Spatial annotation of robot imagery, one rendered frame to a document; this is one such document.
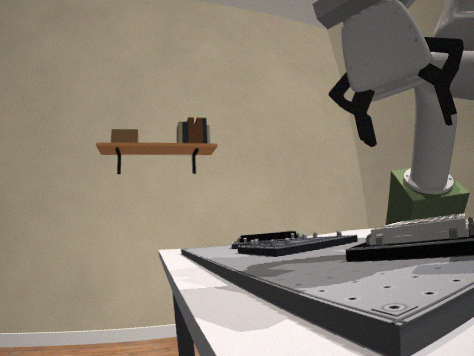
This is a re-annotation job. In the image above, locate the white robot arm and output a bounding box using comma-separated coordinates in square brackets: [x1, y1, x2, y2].
[313, 0, 474, 194]

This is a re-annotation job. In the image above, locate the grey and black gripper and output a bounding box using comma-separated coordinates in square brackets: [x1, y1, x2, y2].
[329, 0, 464, 147]

